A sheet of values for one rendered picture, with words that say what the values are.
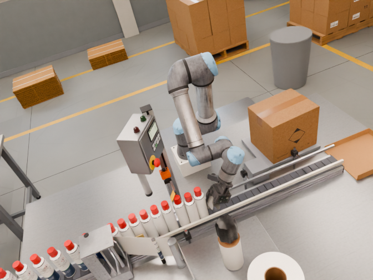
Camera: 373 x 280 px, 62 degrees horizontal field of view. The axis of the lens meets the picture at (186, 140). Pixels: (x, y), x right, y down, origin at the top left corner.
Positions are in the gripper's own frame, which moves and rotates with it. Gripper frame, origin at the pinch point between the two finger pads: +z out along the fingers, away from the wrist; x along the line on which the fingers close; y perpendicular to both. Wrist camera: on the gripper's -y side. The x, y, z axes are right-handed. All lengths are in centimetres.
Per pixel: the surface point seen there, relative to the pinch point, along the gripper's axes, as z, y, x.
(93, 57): 86, -437, -2
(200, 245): 10.4, 14.6, -7.2
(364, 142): -40, -7, 90
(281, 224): -5.2, 18.5, 30.0
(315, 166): -26, -1, 56
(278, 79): -10, -196, 177
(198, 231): 11.5, 5.9, -4.3
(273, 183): -13.5, -1.4, 34.5
